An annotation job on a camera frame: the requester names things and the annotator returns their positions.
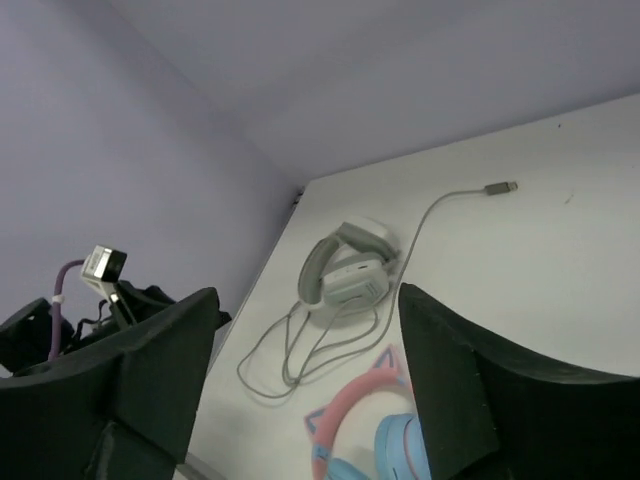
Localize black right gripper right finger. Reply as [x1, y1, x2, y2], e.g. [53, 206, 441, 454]
[398, 284, 639, 479]

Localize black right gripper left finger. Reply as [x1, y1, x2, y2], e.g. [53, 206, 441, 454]
[1, 287, 220, 479]

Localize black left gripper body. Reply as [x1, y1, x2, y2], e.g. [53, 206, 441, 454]
[0, 281, 232, 374]

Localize pink blue cat-ear headphones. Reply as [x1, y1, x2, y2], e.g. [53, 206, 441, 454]
[304, 345, 432, 479]

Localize grey white headphones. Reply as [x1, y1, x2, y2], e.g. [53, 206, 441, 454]
[297, 217, 400, 317]

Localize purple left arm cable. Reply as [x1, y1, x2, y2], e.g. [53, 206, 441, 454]
[47, 257, 84, 362]

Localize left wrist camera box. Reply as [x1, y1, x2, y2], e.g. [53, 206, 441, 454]
[80, 245, 128, 300]

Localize grey headphone cable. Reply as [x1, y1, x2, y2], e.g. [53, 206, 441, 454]
[236, 180, 519, 406]

